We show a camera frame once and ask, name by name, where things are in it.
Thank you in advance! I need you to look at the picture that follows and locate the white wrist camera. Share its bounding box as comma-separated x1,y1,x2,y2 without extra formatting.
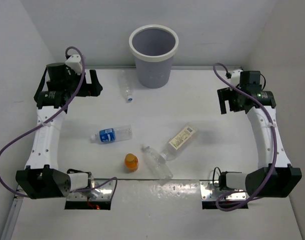
65,54,83,74
226,69,243,87

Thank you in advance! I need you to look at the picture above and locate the grey plastic waste bin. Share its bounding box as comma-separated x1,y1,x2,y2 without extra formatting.
128,24,179,89

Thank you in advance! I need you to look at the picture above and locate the small orange bottle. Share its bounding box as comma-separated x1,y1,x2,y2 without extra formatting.
124,153,139,172

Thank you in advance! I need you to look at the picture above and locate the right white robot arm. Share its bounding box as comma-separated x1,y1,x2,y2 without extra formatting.
217,69,302,198

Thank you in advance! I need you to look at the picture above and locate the metal base plate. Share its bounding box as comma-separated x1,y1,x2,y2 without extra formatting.
66,178,118,202
199,180,247,202

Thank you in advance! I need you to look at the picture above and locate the clear ribbed unlabelled bottle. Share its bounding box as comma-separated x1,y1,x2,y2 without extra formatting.
141,145,173,182

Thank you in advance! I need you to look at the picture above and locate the blue label Pocari bottle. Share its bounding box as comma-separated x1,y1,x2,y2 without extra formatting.
90,125,133,144

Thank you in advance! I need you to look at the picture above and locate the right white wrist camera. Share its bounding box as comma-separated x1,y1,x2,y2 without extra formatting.
226,69,243,87

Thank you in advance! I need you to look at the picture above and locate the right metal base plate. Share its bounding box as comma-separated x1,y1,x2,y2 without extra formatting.
199,180,247,202

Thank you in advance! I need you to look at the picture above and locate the clear bottle cream label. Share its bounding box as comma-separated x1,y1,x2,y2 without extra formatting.
160,122,199,161

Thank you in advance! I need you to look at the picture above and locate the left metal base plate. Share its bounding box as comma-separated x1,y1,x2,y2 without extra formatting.
66,178,118,202

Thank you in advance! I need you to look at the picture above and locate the clear bottle blue-white cap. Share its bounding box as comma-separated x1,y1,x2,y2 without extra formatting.
117,70,133,103

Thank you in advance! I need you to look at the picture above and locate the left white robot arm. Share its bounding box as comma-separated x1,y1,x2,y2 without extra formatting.
15,63,103,199

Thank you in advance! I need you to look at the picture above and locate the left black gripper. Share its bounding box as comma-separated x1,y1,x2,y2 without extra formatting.
62,69,101,97

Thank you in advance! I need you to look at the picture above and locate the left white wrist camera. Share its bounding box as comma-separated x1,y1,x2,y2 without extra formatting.
65,54,83,74

